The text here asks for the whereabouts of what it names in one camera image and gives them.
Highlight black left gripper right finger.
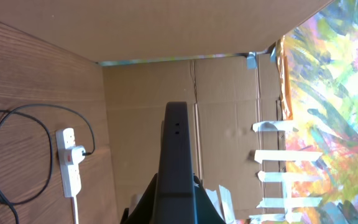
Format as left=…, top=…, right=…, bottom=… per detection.
left=193, top=175, right=225, bottom=224

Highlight colourful painted sheet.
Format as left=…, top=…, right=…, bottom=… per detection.
left=281, top=0, right=358, bottom=223

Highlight brown cardboard box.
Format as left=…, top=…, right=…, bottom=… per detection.
left=0, top=0, right=327, bottom=223

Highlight white power strip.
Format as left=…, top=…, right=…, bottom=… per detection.
left=55, top=128, right=85, bottom=198

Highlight white tape strips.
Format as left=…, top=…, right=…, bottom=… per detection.
left=249, top=120, right=322, bottom=223

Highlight Galaxy smartphone blue screen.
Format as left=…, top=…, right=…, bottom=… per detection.
left=152, top=101, right=196, bottom=224

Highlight white power strip cord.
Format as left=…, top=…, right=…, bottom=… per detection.
left=71, top=195, right=80, bottom=224

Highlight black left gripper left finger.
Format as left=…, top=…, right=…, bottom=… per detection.
left=120, top=174, right=158, bottom=224

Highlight white charger plug adapter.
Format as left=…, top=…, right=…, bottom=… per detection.
left=62, top=146, right=85, bottom=166

